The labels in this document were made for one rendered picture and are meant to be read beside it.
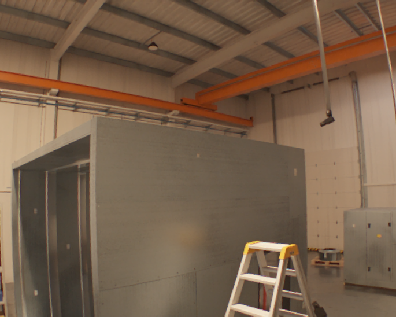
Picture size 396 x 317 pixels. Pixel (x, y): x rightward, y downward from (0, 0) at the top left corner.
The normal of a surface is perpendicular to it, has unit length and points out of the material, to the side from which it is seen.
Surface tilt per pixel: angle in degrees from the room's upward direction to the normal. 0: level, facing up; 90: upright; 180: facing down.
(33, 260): 90
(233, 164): 90
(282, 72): 90
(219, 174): 90
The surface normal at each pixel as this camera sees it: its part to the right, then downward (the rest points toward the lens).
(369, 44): -0.74, -0.05
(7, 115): 0.67, -0.08
